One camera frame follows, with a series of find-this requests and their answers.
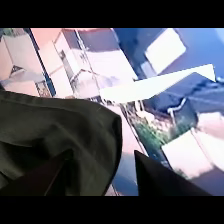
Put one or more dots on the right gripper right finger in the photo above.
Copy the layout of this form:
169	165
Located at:
156	180

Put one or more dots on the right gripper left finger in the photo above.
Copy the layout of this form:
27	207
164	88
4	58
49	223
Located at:
43	180

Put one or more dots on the dark green garment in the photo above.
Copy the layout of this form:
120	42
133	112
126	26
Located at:
50	126

